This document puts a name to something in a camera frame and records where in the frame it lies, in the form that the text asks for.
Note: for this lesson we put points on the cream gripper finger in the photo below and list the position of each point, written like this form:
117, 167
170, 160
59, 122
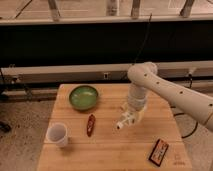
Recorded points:
140, 114
124, 107

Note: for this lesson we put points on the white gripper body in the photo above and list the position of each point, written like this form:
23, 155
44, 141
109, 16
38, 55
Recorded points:
136, 104

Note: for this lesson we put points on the white plastic bottle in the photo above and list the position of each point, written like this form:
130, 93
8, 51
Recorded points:
127, 119

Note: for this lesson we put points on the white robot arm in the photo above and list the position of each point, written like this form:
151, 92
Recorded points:
144, 77

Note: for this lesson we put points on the black orange rectangular box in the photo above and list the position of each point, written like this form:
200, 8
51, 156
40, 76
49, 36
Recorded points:
158, 152

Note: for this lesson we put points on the red chili pepper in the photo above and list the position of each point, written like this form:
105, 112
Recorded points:
90, 125

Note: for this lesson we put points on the green ceramic bowl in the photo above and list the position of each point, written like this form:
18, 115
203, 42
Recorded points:
83, 97

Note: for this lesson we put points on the translucent plastic cup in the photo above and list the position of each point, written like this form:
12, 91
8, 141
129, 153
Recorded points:
57, 133

